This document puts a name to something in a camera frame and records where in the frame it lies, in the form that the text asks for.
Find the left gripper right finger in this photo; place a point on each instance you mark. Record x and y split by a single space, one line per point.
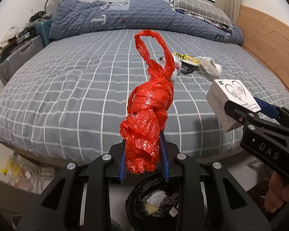
210 198

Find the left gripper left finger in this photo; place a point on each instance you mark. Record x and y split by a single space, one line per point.
78 197

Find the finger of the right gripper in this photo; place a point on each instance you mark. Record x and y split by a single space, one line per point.
237 116
267 109

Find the white earphone box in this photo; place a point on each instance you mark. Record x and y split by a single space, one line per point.
226 95

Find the translucent bag with barcode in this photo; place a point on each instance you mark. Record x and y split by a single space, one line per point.
210 66

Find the black snack wrapper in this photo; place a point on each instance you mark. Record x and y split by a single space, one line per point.
185 68

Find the yellow snack wrapper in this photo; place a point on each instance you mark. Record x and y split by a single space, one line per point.
186 59

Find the pink white plastic bag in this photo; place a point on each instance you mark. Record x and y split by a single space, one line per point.
178 67

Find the red plastic bag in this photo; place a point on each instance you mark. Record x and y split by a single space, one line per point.
147 109

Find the white tissue paper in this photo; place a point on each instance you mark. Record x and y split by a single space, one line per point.
156 198

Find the black lined trash bin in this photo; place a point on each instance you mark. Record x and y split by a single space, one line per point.
166 217

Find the person's right hand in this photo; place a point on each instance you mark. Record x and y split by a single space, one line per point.
277 195

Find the white power strip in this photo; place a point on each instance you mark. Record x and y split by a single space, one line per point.
47 171

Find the yellow plastic bag on floor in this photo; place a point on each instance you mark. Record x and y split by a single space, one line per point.
13 172

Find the wooden headboard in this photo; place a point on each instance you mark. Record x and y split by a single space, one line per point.
266 39

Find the grey checkered bed sheet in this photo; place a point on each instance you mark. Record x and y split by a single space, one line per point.
67 101

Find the grey checkered pillow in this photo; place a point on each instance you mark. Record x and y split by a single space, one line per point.
203 9

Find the grey suitcase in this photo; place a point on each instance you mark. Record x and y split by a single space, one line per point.
18 57

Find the clutter pile on suitcase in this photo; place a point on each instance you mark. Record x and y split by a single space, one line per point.
15 35

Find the teal plastic crate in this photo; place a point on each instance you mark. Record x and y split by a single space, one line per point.
43 30

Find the blue striped quilt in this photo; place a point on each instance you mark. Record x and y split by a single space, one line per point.
74 17

